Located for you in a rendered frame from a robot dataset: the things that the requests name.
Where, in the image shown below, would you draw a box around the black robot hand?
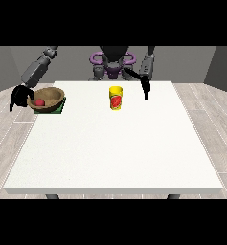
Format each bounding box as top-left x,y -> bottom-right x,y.
123,66 -> 151,101
9,83 -> 35,113

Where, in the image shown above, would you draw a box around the brown wooden bowl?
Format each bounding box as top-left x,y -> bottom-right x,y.
27,86 -> 66,113

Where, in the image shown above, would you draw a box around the yellow cup with melon print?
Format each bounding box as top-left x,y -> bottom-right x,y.
108,85 -> 124,111

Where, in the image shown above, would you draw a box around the green square pad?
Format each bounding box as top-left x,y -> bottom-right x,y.
34,97 -> 67,115

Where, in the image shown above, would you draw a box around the grey robot trunk purple rings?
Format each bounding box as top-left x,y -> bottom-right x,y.
88,46 -> 138,82

